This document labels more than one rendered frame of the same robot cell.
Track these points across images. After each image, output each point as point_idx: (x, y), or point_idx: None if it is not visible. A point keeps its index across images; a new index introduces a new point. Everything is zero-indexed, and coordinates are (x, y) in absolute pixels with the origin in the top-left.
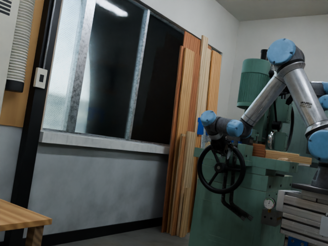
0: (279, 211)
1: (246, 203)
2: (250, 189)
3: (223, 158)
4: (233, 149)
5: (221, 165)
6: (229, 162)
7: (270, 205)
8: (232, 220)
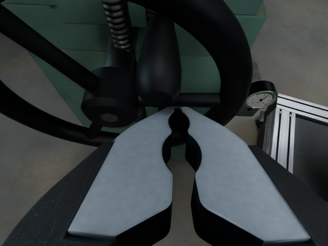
0: (261, 79)
1: (188, 83)
2: (199, 57)
3: (93, 8)
4: (180, 17)
5: (122, 111)
6: (132, 26)
7: (262, 101)
8: (157, 109)
